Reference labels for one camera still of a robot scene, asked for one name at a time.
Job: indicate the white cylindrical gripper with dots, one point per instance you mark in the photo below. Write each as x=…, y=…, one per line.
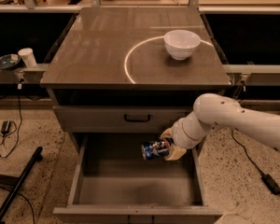
x=178, y=134

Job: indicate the blue pepsi can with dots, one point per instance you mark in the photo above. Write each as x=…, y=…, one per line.
x=155, y=149

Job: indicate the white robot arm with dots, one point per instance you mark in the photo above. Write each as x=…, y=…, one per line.
x=212, y=112

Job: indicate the open grey middle drawer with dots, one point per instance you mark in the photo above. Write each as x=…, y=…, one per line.
x=113, y=184

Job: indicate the grey drawer cabinet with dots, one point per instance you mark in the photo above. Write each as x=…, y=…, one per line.
x=115, y=56

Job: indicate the closed grey top drawer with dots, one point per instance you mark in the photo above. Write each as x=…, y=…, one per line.
x=109, y=119

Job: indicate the white ceramic bowl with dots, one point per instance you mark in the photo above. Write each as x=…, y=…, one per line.
x=180, y=44

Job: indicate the black power adapter right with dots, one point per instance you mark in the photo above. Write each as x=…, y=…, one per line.
x=270, y=183

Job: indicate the black power adapter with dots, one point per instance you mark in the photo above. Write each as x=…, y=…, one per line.
x=5, y=127
x=270, y=183

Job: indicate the black metal pole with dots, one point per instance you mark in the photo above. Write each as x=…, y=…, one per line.
x=17, y=182

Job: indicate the black power adapter left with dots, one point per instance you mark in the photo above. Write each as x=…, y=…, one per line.
x=5, y=127

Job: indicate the white paper cup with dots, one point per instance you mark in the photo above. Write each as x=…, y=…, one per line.
x=27, y=55

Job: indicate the dark blue plate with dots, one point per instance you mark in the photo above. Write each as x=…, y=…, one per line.
x=9, y=62

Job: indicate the black drawer handle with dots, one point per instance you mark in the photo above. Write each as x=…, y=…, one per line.
x=137, y=118

